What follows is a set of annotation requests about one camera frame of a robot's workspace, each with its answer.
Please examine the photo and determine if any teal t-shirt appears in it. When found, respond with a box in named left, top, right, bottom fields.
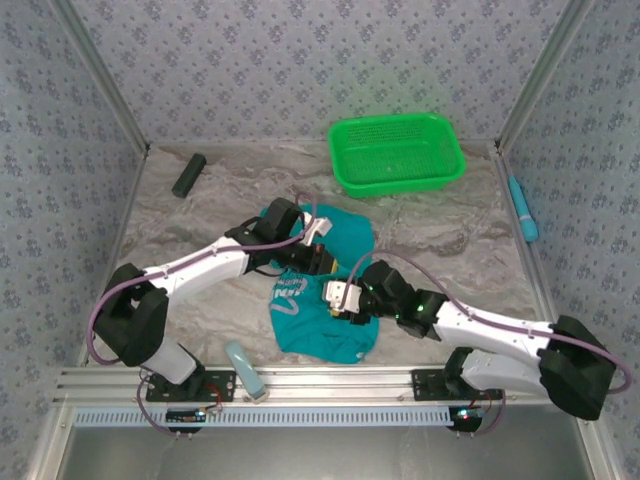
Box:
left=257, top=203, right=381, bottom=365

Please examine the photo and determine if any green plastic mesh basket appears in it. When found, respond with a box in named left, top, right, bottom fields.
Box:
left=327, top=112, right=468, bottom=199

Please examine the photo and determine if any blue cylindrical tube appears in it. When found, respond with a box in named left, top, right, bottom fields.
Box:
left=508, top=175, right=540, bottom=245

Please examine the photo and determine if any black rectangular block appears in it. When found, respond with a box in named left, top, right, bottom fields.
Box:
left=171, top=153, right=208, bottom=199

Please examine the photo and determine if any light blue flat brush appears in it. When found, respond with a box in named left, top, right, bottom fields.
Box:
left=223, top=340, right=271, bottom=404

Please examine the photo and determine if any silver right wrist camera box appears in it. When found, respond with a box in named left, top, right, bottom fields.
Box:
left=322, top=278, right=364, bottom=317

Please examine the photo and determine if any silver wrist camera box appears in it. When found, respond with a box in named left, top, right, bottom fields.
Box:
left=322, top=278, right=364, bottom=317
left=299, top=215, right=334, bottom=247

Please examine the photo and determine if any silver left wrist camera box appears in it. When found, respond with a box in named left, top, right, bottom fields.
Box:
left=299, top=215, right=334, bottom=247

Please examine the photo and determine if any long aluminium mounting rail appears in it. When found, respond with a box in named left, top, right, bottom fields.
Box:
left=52, top=364, right=599, bottom=406

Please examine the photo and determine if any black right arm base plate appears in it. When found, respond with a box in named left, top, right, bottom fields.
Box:
left=410, top=368, right=504, bottom=403

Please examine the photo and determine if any white slotted cable duct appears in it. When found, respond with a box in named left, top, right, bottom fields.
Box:
left=72, top=405, right=459, bottom=429

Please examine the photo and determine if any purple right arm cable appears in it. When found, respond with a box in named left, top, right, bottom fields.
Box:
left=346, top=249, right=634, bottom=437

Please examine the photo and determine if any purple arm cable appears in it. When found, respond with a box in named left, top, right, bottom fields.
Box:
left=87, top=189, right=321, bottom=439
left=346, top=249, right=634, bottom=437

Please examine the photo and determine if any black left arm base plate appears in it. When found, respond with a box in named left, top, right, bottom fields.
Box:
left=145, top=368, right=237, bottom=404

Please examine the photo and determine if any aluminium table side rail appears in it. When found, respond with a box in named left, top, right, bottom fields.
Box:
left=74, top=147, right=151, bottom=369
left=492, top=142, right=571, bottom=365

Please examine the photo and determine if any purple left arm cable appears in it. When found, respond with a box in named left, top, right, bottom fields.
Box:
left=87, top=189, right=321, bottom=439

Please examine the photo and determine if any aluminium corner post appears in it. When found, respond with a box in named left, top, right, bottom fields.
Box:
left=49, top=0, right=152, bottom=155
left=494, top=0, right=600, bottom=154

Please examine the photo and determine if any aluminium frame leg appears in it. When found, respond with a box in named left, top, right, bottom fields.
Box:
left=573, top=417, right=624, bottom=480
left=24, top=403, right=76, bottom=480

